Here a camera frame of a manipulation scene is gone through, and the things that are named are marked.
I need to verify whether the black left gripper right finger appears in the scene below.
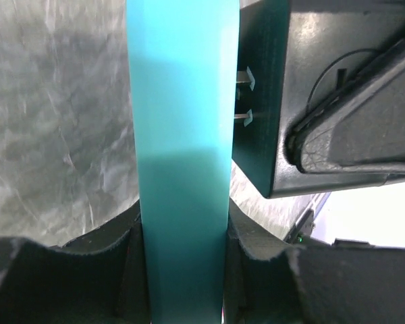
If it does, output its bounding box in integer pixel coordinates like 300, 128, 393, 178
223, 203, 405, 323

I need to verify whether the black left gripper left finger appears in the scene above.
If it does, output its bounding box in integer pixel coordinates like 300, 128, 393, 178
0, 205, 151, 323

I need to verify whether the teal triangular power strip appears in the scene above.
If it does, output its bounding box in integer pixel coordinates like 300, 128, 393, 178
126, 1, 240, 323

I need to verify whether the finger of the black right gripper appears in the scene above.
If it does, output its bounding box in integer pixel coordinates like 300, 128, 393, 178
285, 30, 405, 186

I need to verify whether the black cube socket adapter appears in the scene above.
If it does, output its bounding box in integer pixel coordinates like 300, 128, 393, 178
233, 1, 405, 198

